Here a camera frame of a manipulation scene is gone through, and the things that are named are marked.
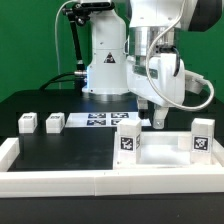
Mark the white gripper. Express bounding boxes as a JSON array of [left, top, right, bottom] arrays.
[[125, 51, 205, 130]]

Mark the white square table top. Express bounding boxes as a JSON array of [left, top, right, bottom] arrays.
[[113, 132, 224, 169]]

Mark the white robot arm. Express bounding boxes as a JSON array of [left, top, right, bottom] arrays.
[[80, 0, 224, 129]]

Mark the white AprilTag base sheet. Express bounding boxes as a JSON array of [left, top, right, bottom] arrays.
[[65, 111, 152, 129]]

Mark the white U-shaped obstacle fence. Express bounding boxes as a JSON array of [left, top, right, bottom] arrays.
[[0, 138, 224, 198]]

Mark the black cable bundle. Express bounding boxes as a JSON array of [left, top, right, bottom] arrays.
[[39, 71, 88, 92]]

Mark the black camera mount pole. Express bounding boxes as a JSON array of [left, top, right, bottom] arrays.
[[61, 2, 88, 78]]

